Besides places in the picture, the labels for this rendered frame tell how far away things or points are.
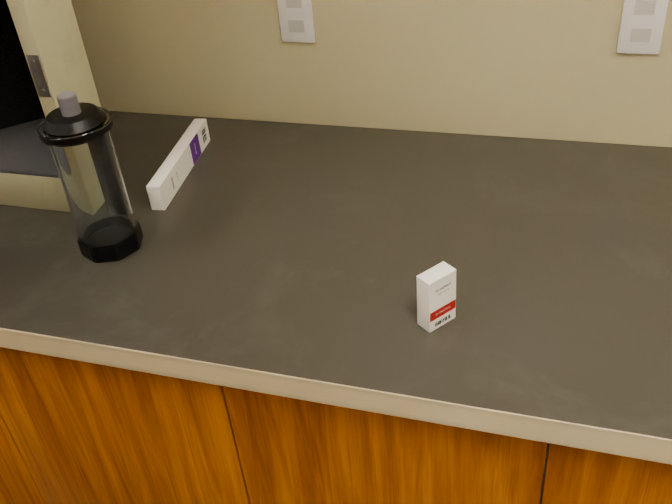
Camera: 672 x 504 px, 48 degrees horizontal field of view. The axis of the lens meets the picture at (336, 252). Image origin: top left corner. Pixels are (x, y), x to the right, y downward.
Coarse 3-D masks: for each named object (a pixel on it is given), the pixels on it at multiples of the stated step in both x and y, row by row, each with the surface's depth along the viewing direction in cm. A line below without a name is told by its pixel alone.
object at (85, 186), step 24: (48, 144) 108; (96, 144) 110; (72, 168) 110; (96, 168) 111; (120, 168) 116; (72, 192) 113; (96, 192) 113; (120, 192) 116; (72, 216) 118; (96, 216) 115; (120, 216) 117; (96, 240) 118; (120, 240) 119
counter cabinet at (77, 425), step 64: (0, 384) 123; (64, 384) 118; (128, 384) 113; (192, 384) 108; (0, 448) 136; (64, 448) 129; (128, 448) 123; (192, 448) 118; (256, 448) 113; (320, 448) 108; (384, 448) 104; (448, 448) 100; (512, 448) 96; (576, 448) 93
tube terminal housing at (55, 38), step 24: (24, 0) 111; (48, 0) 116; (24, 24) 113; (48, 24) 116; (72, 24) 122; (24, 48) 115; (48, 48) 117; (72, 48) 122; (48, 72) 117; (72, 72) 123; (96, 96) 130; (0, 192) 136; (24, 192) 134; (48, 192) 132
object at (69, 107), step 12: (60, 96) 108; (72, 96) 108; (60, 108) 109; (72, 108) 108; (84, 108) 111; (96, 108) 111; (48, 120) 108; (60, 120) 108; (72, 120) 108; (84, 120) 108; (96, 120) 109; (48, 132) 108; (60, 132) 107; (72, 132) 107
